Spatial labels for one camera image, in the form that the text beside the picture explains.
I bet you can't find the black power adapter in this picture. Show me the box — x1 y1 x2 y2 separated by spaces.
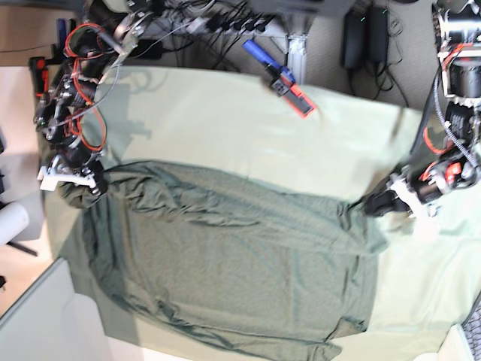
340 11 368 71
367 6 389 63

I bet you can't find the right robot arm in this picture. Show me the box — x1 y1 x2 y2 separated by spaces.
29 1 165 196

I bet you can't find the green T-shirt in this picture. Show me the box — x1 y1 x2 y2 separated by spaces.
60 162 388 360

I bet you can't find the white power strip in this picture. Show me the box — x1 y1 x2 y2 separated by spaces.
162 13 288 38

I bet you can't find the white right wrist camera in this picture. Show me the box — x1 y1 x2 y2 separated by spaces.
37 166 62 192

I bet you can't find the light green table cloth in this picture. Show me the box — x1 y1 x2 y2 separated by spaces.
46 67 480 360

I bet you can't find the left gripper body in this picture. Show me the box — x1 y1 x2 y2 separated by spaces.
387 173 438 218

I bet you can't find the black power adapter left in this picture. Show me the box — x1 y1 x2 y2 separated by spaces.
340 11 368 71

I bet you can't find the white cylinder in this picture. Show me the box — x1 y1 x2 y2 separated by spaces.
1 200 30 246

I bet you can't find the blue orange clamp tool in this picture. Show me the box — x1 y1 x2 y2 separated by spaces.
242 39 316 118

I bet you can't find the red black table clamp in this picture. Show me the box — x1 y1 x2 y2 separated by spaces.
29 56 49 98

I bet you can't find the black power adapter right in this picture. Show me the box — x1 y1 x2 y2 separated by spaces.
367 6 389 63

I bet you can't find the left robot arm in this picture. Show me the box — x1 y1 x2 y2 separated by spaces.
362 1 480 217

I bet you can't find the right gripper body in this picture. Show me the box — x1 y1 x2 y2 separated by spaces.
56 156 104 188

